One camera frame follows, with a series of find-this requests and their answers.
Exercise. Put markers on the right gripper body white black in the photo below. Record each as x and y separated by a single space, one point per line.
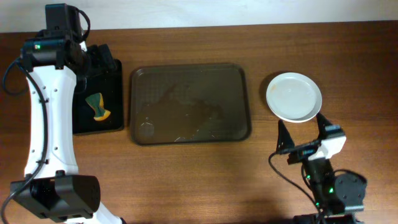
303 150

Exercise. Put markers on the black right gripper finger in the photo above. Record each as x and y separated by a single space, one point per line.
325 128
284 142

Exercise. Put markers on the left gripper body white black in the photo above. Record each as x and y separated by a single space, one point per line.
101 54

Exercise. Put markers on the pale blue plate top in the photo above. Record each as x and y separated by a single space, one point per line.
291 86

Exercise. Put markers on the yellow green scrub sponge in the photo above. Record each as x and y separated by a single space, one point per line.
96 103

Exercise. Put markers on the white plate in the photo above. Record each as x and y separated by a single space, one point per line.
295 112

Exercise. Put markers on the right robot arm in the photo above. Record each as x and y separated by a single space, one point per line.
336 194

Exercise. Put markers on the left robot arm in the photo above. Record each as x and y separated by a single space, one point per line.
74 89

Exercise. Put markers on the black rectangular sponge tray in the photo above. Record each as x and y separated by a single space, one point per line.
110 85

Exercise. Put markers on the brown serving tray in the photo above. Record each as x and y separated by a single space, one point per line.
188 104

